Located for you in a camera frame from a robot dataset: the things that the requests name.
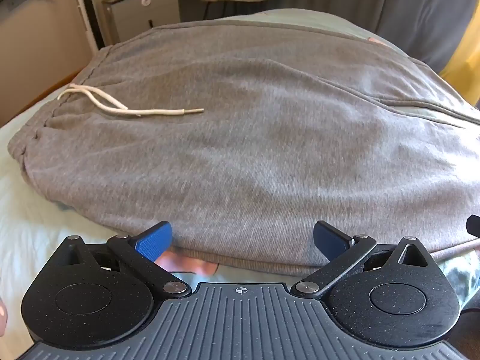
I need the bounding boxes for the yellow cloth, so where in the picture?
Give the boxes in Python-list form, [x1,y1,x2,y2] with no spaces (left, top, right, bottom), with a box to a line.
[439,26,480,106]

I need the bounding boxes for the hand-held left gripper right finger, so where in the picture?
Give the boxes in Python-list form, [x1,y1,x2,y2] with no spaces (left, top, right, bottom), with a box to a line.
[291,220,436,297]

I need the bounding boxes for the white standing air conditioner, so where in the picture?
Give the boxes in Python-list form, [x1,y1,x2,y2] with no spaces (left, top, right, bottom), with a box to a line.
[73,0,99,50]

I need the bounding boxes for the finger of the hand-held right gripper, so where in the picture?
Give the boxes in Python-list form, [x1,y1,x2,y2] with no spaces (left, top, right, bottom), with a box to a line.
[465,214,480,239]

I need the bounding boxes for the light blue printed blanket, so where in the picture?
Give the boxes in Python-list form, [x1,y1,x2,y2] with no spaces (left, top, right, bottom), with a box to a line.
[0,9,480,346]

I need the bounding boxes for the grey sweat pants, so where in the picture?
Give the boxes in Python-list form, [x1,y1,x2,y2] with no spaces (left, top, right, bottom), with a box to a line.
[7,20,480,277]

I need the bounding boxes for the wooden bed frame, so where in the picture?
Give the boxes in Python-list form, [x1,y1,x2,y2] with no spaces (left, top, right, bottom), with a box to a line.
[0,79,68,128]

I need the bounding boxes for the grey cabinet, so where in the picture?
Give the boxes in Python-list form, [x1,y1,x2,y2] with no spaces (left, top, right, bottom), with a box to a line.
[101,0,181,46]

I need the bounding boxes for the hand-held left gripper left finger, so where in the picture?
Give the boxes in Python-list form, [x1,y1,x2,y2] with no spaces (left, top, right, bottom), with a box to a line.
[56,222,193,297]

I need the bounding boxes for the grey curtain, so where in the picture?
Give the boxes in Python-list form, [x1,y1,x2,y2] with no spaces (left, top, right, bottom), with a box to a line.
[277,0,477,72]

